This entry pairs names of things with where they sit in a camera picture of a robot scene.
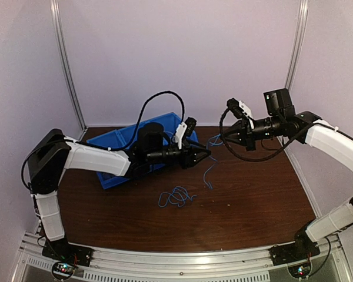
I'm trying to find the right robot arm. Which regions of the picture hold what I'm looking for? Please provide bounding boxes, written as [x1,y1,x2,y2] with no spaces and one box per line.
[219,88,353,260]

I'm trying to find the front aluminium rail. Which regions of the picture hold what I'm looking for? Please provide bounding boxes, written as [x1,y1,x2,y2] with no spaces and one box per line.
[9,233,353,281]

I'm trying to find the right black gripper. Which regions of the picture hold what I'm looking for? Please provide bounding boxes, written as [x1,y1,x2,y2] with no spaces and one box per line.
[220,115,284,151]

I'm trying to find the right aluminium frame post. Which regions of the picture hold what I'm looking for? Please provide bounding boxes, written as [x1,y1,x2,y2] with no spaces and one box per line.
[285,0,309,90]

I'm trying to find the aluminium frame post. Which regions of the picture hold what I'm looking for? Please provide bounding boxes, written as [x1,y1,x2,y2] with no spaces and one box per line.
[50,0,87,132]
[285,0,309,90]

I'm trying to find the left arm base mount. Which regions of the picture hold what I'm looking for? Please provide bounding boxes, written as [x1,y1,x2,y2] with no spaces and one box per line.
[37,233,93,281]

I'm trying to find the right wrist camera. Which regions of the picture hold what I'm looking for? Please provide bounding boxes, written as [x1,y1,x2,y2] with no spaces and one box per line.
[227,98,253,120]

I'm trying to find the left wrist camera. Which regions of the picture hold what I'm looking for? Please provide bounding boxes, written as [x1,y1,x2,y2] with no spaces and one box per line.
[174,117,197,150]

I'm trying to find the left aluminium frame post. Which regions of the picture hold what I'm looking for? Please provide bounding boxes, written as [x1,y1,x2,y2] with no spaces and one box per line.
[50,0,87,132]

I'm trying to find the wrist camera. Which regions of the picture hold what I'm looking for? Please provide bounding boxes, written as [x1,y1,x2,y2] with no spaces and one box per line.
[174,117,197,150]
[227,98,253,120]

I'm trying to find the blue three-compartment bin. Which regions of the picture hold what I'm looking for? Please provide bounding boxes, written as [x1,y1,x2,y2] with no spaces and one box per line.
[88,112,198,189]

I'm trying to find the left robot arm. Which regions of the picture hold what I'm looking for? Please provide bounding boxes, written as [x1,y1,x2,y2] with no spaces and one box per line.
[22,122,211,261]

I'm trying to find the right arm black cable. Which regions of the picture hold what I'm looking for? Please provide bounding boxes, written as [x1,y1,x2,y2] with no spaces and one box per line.
[219,105,307,162]

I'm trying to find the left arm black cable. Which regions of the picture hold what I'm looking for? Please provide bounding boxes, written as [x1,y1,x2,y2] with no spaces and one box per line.
[111,90,186,152]

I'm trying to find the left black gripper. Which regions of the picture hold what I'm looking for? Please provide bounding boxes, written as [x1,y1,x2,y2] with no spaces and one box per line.
[148,139,212,170]

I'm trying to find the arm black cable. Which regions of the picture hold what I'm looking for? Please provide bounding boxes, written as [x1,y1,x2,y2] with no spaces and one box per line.
[111,90,186,152]
[219,105,307,162]

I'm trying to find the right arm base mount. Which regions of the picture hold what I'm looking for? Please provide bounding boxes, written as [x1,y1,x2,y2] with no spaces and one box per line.
[269,235,320,280]

